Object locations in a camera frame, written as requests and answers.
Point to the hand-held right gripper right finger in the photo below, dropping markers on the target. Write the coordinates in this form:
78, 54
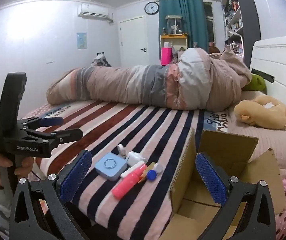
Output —
210, 180

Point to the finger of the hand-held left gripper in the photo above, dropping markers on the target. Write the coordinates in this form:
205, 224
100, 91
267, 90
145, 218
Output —
68, 133
51, 121

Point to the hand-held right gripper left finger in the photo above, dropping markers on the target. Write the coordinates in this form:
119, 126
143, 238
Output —
76, 177

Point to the light blue square case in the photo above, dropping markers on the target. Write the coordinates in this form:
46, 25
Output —
110, 166

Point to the cardboard box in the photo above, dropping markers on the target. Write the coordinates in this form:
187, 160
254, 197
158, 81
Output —
232, 142

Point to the pink bottle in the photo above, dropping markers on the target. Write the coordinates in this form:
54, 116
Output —
125, 186

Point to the small white pump bottle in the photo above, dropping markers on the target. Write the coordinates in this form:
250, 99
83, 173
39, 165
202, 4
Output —
121, 150

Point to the white oblong case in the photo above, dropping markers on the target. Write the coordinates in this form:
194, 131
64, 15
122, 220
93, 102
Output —
135, 167

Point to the white charger plug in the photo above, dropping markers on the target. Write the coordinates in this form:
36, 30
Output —
134, 158

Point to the small yellow packet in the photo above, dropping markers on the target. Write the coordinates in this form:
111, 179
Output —
148, 168

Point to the striped blanket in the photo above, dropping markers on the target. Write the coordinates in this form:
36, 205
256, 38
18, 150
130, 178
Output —
133, 120

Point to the pink ribbed pillow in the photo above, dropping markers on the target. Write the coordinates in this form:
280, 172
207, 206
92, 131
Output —
270, 142

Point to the dark bag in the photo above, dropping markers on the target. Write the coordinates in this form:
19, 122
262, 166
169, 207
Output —
101, 61

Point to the tan plush toy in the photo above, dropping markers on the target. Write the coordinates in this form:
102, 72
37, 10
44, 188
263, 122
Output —
257, 115

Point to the rolled pink grey duvet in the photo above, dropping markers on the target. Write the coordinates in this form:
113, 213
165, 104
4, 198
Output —
133, 85

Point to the green plush toy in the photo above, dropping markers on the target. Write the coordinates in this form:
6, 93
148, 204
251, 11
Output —
256, 82

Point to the white door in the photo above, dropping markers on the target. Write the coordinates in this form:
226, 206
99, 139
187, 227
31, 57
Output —
133, 42

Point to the white air conditioner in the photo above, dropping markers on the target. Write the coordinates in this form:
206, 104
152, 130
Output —
93, 11

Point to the pink box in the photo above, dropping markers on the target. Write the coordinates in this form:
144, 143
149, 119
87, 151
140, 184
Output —
166, 56

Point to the brown plush toy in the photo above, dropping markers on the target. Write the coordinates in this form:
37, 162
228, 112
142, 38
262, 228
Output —
213, 48

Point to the white headboard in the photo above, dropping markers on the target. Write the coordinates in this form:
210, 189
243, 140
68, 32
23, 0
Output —
277, 57

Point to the yellow cabinet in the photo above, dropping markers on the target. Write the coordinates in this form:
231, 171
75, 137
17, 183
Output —
174, 37

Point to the glass display case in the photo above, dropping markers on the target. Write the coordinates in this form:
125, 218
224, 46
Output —
174, 25

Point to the window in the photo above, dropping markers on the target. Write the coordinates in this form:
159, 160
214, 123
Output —
209, 25

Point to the teal curtain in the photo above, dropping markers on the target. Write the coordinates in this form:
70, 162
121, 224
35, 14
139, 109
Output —
192, 22

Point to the dark bookshelf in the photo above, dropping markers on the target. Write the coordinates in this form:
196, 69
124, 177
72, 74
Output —
251, 17

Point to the wall poster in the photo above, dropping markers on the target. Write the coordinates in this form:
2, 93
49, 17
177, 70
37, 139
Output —
82, 40

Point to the round wall clock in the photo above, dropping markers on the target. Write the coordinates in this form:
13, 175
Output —
152, 8

